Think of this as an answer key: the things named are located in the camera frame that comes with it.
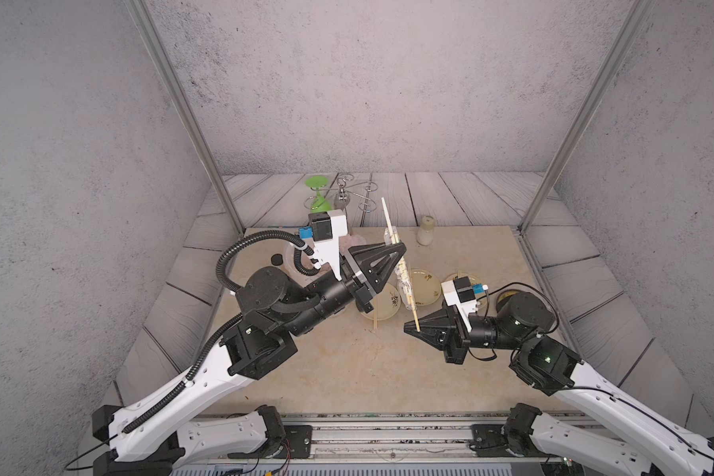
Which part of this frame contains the aluminium frame post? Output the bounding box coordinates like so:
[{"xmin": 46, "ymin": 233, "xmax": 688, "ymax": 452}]
[
  {"xmin": 518, "ymin": 0, "xmax": 656, "ymax": 236},
  {"xmin": 124, "ymin": 0, "xmax": 245, "ymax": 233}
]

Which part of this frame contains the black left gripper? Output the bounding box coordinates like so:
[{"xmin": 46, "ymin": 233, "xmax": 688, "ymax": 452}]
[{"xmin": 276, "ymin": 240, "xmax": 397, "ymax": 341}]

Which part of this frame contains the left aluminium frame post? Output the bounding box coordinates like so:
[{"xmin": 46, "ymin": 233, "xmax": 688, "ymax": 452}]
[{"xmin": 124, "ymin": 0, "xmax": 245, "ymax": 233}]

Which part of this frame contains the cream plate with dark patch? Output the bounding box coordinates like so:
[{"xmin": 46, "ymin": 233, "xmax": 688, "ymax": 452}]
[{"xmin": 361, "ymin": 284, "xmax": 402, "ymax": 322}]

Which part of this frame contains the white shaker bottle beige cap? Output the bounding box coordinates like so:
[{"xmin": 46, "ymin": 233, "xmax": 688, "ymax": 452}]
[{"xmin": 416, "ymin": 215, "xmax": 436, "ymax": 246}]

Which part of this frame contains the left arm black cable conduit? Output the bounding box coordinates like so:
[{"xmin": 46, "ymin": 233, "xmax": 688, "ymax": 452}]
[{"xmin": 215, "ymin": 229, "xmax": 319, "ymax": 293}]

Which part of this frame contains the cream plate with characters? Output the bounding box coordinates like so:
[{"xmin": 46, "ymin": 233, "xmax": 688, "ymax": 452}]
[
  {"xmin": 411, "ymin": 269, "xmax": 443, "ymax": 307},
  {"xmin": 441, "ymin": 271, "xmax": 481, "ymax": 286}
]

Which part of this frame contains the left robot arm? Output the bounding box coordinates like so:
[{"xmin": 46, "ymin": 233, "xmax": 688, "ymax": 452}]
[{"xmin": 92, "ymin": 230, "xmax": 407, "ymax": 475}]

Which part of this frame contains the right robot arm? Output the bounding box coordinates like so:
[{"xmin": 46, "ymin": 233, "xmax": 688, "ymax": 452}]
[{"xmin": 404, "ymin": 289, "xmax": 714, "ymax": 475}]

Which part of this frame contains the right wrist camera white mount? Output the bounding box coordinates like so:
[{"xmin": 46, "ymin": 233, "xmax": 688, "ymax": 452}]
[{"xmin": 441, "ymin": 278, "xmax": 489, "ymax": 332}]

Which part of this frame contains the right aluminium frame post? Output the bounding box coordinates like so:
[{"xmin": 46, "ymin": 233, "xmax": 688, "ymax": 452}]
[{"xmin": 518, "ymin": 0, "xmax": 656, "ymax": 236}]

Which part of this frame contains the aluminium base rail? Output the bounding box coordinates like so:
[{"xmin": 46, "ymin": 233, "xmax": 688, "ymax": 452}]
[{"xmin": 171, "ymin": 411, "xmax": 626, "ymax": 476}]

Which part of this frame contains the chrome cup holder stand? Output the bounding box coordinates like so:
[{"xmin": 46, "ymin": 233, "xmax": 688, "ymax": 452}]
[{"xmin": 303, "ymin": 174, "xmax": 378, "ymax": 213}]

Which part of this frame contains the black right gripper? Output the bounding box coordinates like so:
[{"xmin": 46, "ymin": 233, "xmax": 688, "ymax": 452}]
[{"xmin": 407, "ymin": 302, "xmax": 527, "ymax": 369}]

